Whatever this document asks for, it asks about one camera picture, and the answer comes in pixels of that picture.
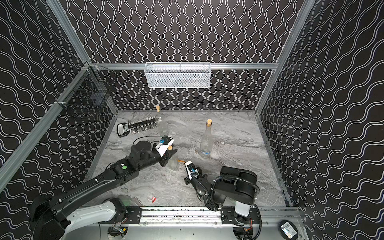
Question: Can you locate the black wire basket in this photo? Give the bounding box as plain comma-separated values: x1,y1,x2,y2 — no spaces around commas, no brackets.
60,65,118,122

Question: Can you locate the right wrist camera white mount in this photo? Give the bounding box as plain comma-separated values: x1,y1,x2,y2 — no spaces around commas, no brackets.
185,161,199,180

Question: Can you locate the white wire mesh basket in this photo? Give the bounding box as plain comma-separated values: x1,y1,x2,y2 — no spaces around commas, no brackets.
144,62,212,89

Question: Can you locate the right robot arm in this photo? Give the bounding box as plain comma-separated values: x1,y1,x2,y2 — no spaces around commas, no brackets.
184,162,260,228

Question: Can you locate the tall clear corked bottle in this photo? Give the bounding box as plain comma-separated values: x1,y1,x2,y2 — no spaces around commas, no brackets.
200,119,213,157

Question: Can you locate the black round device with label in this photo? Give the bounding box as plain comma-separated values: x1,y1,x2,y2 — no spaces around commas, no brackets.
278,220,299,240

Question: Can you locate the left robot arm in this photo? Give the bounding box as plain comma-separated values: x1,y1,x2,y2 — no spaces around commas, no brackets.
29,136,177,240

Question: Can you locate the clear bottle with orange label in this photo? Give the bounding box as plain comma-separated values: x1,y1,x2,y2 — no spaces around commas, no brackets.
167,146,179,171

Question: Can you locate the metal base rail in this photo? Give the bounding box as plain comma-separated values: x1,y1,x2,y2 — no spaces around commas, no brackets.
107,207,301,227

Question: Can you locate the short clear corked bottle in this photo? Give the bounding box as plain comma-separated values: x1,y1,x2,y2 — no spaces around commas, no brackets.
156,105,169,136

